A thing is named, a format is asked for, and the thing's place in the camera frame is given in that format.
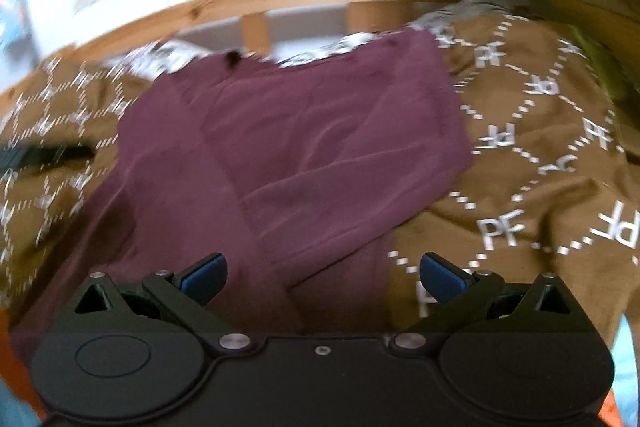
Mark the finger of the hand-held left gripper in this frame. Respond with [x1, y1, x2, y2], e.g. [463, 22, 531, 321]
[0, 143, 97, 172]

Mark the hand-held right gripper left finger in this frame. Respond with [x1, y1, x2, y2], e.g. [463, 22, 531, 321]
[74, 252, 249, 354]

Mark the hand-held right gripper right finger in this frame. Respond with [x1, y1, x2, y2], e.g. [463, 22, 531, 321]
[391, 252, 577, 352]

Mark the maroon knit garment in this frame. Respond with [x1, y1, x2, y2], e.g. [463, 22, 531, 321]
[10, 29, 474, 349]

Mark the floral white pillow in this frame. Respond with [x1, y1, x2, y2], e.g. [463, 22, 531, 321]
[107, 0, 531, 75]

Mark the brown printed blanket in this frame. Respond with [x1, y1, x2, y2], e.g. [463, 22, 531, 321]
[0, 0, 640, 348]

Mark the light blue cloth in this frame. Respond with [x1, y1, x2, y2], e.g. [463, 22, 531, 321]
[611, 314, 640, 410]

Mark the yellow-green cloth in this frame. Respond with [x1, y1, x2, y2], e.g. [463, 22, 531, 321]
[570, 29, 640, 112]

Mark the blue wall poster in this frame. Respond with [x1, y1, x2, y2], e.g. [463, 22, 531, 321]
[0, 0, 32, 50]

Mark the wooden bed frame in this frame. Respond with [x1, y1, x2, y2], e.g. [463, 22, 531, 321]
[0, 0, 506, 108]

